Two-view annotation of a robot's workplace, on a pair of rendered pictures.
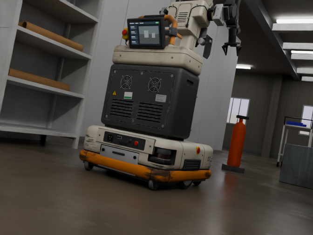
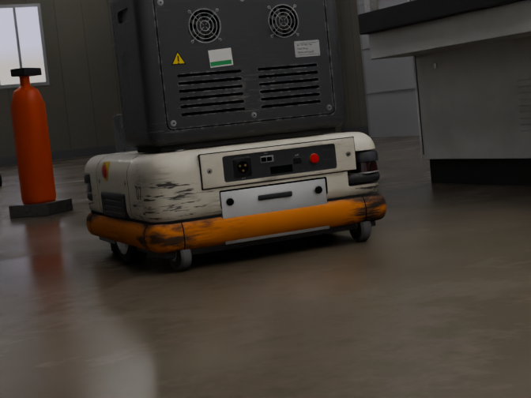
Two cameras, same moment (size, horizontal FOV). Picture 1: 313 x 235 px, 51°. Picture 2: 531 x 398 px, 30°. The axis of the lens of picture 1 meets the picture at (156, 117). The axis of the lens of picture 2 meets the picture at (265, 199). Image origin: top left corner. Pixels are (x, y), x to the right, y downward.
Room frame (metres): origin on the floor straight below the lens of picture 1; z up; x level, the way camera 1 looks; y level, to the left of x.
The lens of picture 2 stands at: (0.58, 2.18, 0.35)
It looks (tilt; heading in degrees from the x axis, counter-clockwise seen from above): 5 degrees down; 303
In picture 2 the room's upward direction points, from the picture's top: 6 degrees counter-clockwise
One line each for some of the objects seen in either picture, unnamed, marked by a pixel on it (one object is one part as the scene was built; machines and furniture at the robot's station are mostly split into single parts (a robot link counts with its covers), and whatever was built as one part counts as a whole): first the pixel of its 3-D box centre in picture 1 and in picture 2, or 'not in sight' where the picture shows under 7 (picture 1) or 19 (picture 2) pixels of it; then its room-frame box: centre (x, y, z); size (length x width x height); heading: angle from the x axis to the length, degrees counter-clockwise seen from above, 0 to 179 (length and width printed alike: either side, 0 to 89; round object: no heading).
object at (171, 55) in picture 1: (154, 86); (220, 25); (2.07, 0.05, 0.59); 0.55 x 0.34 x 0.83; 57
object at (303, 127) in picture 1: (295, 144); not in sight; (6.96, -3.03, 0.52); 1.10 x 0.64 x 1.04; 148
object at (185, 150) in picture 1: (150, 153); (224, 188); (2.15, 0.00, 0.16); 0.67 x 0.64 x 0.25; 147
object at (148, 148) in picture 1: (124, 140); (279, 162); (1.86, 0.16, 0.23); 0.41 x 0.02 x 0.08; 57
